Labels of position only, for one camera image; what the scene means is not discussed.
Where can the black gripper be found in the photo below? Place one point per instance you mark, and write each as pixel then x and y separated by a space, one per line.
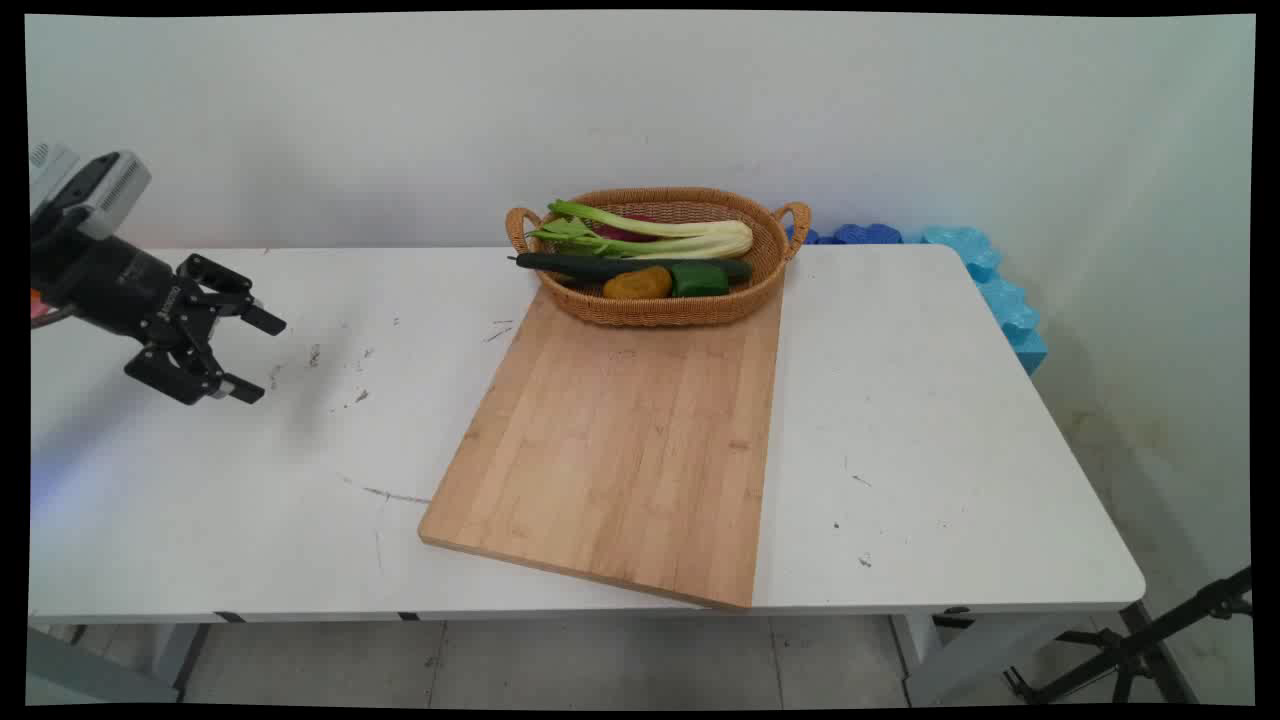
pixel 105 285

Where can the dark green cucumber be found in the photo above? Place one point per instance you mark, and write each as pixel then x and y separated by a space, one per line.
pixel 600 267

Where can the orange pink box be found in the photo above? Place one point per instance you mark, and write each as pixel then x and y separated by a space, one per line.
pixel 37 303

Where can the white vented wrist module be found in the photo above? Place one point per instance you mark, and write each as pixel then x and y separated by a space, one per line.
pixel 48 168

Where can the white table leg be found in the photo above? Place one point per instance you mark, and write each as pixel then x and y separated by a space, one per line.
pixel 170 655
pixel 960 655

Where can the red purple vegetable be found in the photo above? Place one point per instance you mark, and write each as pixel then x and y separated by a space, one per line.
pixel 618 232

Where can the wooden cutting board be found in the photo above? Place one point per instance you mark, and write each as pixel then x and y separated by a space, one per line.
pixel 620 450

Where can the orange yellow pepper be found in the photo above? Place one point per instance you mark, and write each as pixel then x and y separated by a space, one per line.
pixel 637 284

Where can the woven wicker basket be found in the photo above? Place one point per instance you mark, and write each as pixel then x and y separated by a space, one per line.
pixel 660 308

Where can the green bell pepper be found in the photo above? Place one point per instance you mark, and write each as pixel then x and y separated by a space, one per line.
pixel 698 280

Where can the dark blue foam piece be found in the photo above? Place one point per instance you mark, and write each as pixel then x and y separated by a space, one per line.
pixel 865 234

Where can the light blue foam piece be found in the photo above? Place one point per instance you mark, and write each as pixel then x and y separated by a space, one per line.
pixel 1005 300

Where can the black tripod stand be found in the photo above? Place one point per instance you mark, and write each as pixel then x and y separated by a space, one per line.
pixel 1130 655

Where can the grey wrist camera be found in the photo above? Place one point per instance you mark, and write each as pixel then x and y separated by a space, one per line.
pixel 112 195

